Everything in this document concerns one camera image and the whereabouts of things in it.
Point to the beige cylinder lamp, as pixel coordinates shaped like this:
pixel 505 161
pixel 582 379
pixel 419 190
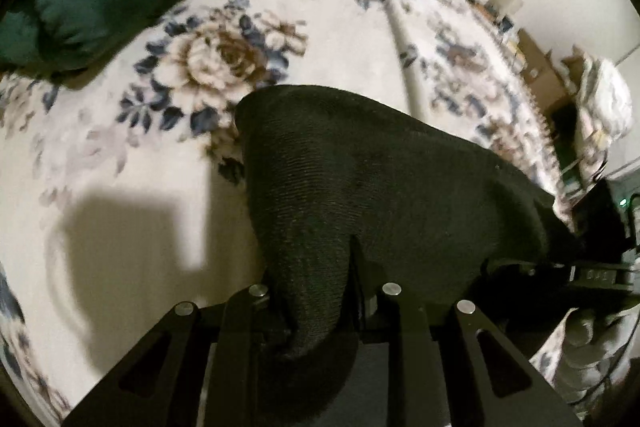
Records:
pixel 502 2

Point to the person's right hand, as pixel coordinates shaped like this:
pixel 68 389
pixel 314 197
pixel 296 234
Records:
pixel 582 337

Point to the black striped sweater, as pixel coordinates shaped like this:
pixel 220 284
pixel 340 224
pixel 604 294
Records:
pixel 375 167

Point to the large cardboard box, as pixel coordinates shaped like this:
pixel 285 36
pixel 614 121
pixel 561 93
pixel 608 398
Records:
pixel 537 62

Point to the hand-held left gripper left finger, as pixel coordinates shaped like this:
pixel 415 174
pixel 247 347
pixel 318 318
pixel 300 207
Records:
pixel 240 322

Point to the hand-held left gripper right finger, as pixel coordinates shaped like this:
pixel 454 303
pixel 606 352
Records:
pixel 369 304

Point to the floral bedsheet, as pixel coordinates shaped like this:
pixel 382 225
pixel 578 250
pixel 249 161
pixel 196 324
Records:
pixel 125 157

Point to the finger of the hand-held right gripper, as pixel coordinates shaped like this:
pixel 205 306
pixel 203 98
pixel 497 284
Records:
pixel 550 271

